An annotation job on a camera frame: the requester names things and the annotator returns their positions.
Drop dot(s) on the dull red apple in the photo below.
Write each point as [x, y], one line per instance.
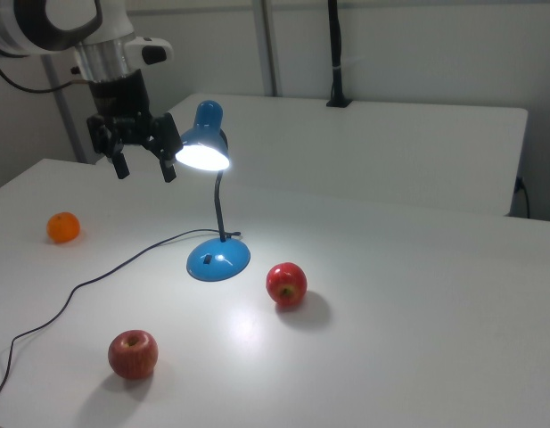
[133, 356]

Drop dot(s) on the grey wall profile strip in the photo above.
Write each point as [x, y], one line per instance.
[266, 44]

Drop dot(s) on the grey metal frame post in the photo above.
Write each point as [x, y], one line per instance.
[70, 129]

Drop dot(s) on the white side table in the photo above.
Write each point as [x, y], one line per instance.
[368, 147]

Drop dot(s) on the blue gooseneck desk lamp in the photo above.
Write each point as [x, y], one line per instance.
[219, 263]

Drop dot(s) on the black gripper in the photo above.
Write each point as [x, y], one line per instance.
[120, 102]

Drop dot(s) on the bright red apple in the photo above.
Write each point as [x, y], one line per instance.
[286, 283]

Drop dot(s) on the orange mandarin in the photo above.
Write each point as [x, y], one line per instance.
[63, 227]

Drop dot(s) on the black pole with clamp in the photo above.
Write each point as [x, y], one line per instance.
[336, 53]

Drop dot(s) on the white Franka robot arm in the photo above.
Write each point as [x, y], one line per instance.
[109, 27]

